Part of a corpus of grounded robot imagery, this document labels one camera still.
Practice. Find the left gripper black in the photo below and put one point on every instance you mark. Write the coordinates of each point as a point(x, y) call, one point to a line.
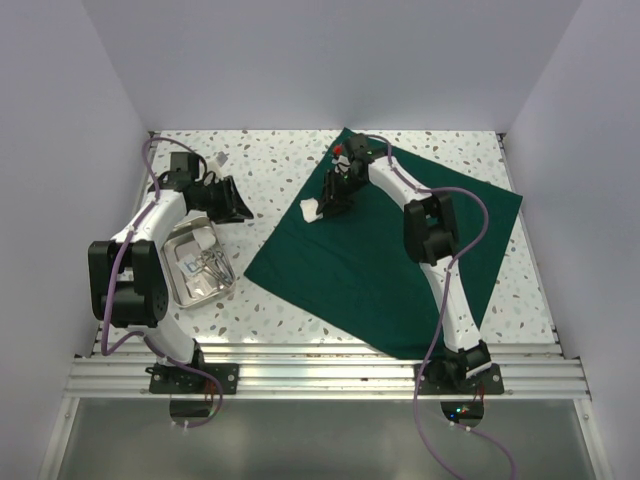
point(233, 208)

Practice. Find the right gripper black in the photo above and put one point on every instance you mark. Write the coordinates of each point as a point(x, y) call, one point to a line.
point(334, 199)

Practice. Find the white gauze pad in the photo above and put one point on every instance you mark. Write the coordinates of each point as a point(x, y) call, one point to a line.
point(202, 238)
point(309, 210)
point(212, 237)

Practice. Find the steel forceps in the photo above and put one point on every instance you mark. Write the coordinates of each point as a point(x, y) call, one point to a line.
point(215, 262)

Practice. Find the steel scissors medium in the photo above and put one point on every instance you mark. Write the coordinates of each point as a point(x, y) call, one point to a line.
point(221, 269)

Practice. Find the stainless steel instrument tray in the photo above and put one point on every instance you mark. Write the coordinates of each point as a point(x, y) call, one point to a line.
point(181, 242)

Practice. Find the white sterile packet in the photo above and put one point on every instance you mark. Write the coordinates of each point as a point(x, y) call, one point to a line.
point(191, 265)

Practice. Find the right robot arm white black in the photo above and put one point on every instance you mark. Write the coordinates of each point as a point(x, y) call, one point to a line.
point(430, 235)

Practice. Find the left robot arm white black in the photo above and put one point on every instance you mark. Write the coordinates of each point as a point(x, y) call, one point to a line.
point(128, 285)

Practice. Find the green surgical drape cloth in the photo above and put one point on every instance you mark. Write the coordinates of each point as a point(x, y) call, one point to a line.
point(353, 272)

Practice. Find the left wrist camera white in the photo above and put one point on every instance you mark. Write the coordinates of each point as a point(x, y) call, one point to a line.
point(220, 159)

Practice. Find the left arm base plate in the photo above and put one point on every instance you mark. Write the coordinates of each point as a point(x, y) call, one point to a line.
point(173, 380)

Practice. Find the aluminium rail frame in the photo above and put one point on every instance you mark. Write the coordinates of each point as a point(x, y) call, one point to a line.
point(329, 371)

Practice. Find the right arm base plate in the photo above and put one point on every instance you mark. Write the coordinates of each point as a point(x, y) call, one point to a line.
point(438, 378)

